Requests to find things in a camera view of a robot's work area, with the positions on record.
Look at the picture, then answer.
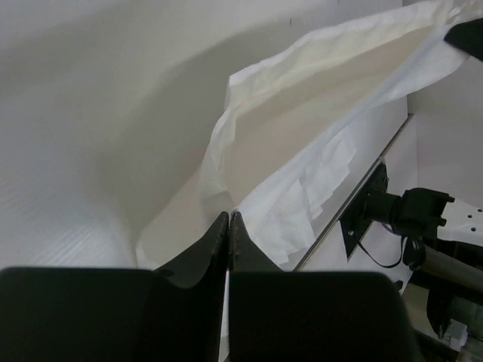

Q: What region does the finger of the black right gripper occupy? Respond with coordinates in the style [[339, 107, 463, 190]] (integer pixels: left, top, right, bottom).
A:
[[445, 18, 483, 62]]

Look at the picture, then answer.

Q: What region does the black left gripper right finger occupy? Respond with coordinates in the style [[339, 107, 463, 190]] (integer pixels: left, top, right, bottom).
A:
[[228, 213, 422, 361]]

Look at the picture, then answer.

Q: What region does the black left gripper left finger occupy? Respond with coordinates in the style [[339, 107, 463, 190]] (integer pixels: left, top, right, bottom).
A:
[[1, 213, 229, 361]]

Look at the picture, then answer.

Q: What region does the white pleated skirt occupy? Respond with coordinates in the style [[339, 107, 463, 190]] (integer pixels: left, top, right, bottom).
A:
[[136, 1, 482, 269]]

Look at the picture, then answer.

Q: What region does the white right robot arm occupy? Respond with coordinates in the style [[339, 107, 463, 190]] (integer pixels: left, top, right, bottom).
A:
[[364, 188, 482, 256]]

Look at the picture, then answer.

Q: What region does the aluminium table edge rail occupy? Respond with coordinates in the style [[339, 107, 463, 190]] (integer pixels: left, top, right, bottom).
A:
[[283, 118, 411, 272]]

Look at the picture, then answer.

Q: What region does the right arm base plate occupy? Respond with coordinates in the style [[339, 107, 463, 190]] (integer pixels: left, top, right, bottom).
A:
[[339, 161, 389, 261]]

